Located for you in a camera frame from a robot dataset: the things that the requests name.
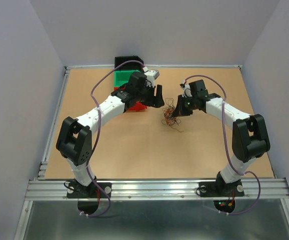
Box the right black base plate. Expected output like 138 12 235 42
196 180 245 198

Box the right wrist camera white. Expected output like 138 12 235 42
180 80 192 98

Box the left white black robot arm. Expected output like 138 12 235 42
56 69 165 197

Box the black plastic bin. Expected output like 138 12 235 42
114 55 144 71

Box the green plastic bin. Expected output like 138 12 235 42
114 70 140 88

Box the aluminium frame rail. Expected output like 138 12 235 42
24 178 289 202

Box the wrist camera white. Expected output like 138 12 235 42
142 66 160 88
180 80 192 98

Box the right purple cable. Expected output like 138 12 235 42
184 74 262 216

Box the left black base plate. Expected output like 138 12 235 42
63 179 107 199

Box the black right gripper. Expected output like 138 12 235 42
172 94 198 117

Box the black grey cable bundle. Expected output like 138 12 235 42
161 97 185 134

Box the red plastic bin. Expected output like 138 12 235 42
111 87 147 112

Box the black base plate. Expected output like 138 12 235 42
196 180 245 198
63 179 107 199

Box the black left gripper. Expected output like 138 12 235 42
135 82 165 109

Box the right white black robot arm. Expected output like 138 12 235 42
172 79 271 195

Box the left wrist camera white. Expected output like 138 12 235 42
142 66 160 88

